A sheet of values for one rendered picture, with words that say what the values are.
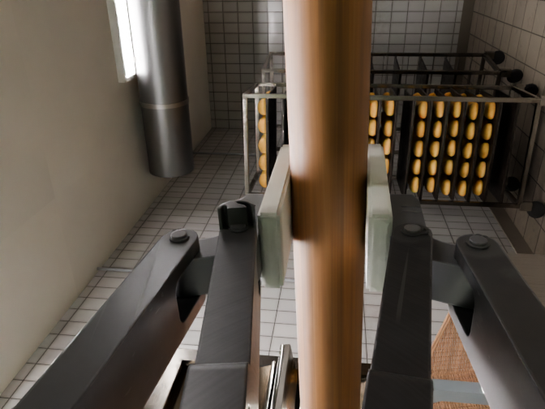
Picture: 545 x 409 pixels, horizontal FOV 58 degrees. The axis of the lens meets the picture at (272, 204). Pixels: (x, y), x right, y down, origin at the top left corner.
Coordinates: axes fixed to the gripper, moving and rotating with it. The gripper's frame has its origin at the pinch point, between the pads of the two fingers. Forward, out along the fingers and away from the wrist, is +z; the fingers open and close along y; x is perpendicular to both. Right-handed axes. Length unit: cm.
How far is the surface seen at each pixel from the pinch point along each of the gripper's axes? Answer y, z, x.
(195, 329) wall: -72, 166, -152
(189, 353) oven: -70, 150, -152
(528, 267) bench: 72, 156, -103
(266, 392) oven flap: -31, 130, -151
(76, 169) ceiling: -142, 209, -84
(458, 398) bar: 31, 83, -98
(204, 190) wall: -112, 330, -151
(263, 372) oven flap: -34, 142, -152
